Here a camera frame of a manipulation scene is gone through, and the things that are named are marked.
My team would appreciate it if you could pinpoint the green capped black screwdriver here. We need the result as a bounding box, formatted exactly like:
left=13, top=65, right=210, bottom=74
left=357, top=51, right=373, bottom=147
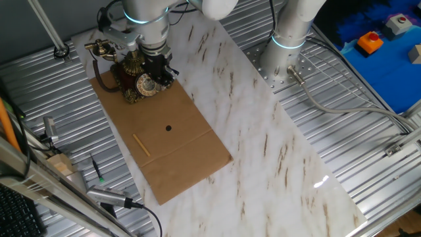
left=90, top=153, right=105, bottom=184

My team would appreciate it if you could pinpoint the black keyboard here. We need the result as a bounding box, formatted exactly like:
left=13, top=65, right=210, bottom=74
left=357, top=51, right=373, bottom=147
left=0, top=184, right=45, bottom=237

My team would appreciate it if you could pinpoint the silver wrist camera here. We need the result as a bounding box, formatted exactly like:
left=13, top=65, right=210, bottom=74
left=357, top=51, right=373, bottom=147
left=101, top=25, right=141, bottom=51

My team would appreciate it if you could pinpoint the ribbed silver camera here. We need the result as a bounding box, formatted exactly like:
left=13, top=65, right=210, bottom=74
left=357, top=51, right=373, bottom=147
left=86, top=184, right=134, bottom=209

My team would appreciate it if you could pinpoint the thick grey robot cable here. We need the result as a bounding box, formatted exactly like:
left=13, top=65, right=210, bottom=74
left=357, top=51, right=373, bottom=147
left=286, top=65, right=418, bottom=132

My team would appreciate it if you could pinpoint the flat silver metal box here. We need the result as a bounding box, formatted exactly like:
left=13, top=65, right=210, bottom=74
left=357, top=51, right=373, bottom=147
left=65, top=171, right=89, bottom=198

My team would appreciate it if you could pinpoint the red and brass rotary phone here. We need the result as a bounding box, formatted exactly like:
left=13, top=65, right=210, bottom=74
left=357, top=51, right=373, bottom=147
left=110, top=51, right=175, bottom=105

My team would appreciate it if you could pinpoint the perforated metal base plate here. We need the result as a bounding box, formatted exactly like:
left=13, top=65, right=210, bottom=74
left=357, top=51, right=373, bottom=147
left=245, top=38, right=318, bottom=93

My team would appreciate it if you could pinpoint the white marble pattern board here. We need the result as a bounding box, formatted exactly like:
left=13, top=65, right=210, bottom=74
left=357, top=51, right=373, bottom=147
left=70, top=9, right=368, bottom=237

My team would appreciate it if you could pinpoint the grey emergency stop box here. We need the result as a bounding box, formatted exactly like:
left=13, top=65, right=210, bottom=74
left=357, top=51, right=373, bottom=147
left=381, top=13, right=414, bottom=41

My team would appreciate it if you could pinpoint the orange tube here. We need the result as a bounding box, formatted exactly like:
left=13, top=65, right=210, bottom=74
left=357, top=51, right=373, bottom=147
left=0, top=97, right=21, bottom=152

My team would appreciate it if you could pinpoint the light wooden stick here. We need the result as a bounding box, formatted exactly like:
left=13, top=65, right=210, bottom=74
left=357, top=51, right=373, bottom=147
left=132, top=133, right=151, bottom=157

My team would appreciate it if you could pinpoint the orange emergency stop box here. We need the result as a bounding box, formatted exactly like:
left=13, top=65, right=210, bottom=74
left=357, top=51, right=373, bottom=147
left=357, top=31, right=385, bottom=55

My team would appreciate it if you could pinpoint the aluminium frame beam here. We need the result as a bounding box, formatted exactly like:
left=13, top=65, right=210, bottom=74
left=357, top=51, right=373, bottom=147
left=0, top=134, right=132, bottom=237

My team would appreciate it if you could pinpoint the small cardboard box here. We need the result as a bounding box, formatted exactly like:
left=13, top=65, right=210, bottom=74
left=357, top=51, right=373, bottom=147
left=45, top=153, right=75, bottom=177

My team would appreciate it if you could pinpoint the black camera cable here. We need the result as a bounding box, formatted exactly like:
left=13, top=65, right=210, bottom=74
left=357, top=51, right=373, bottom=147
left=131, top=201, right=164, bottom=237

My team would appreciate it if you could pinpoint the blue mat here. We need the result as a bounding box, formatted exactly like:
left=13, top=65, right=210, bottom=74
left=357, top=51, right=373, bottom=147
left=314, top=0, right=421, bottom=115

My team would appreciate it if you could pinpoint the brass and red phone handset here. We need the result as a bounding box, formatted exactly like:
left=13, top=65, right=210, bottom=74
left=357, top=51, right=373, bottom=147
left=84, top=38, right=119, bottom=63

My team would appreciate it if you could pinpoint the brown cardboard sheet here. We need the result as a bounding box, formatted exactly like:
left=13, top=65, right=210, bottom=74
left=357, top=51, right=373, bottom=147
left=89, top=70, right=234, bottom=206

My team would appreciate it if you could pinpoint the beige box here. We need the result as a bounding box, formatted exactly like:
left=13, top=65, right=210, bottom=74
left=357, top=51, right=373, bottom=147
left=407, top=43, right=421, bottom=65

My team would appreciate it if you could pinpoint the aluminium frame pole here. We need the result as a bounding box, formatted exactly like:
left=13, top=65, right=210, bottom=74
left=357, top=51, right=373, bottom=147
left=28, top=0, right=72, bottom=63

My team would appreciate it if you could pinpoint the black cable bundle at base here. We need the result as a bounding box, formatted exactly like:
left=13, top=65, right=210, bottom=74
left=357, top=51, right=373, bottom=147
left=268, top=0, right=279, bottom=39

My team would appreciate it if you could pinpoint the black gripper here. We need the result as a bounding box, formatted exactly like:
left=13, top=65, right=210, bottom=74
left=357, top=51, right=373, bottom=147
left=140, top=45, right=180, bottom=90

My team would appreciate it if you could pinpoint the small grey camera on bracket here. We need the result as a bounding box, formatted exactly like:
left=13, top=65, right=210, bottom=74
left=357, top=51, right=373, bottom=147
left=41, top=116, right=60, bottom=145

